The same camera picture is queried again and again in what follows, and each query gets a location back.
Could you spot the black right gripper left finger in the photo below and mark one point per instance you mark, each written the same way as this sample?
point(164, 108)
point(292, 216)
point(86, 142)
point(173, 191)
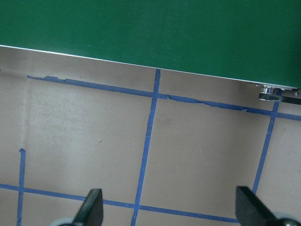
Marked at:
point(91, 211)

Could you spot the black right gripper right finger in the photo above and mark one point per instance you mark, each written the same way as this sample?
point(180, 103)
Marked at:
point(250, 210)

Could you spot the green conveyor belt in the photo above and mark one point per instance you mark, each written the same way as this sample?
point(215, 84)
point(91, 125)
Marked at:
point(251, 40)

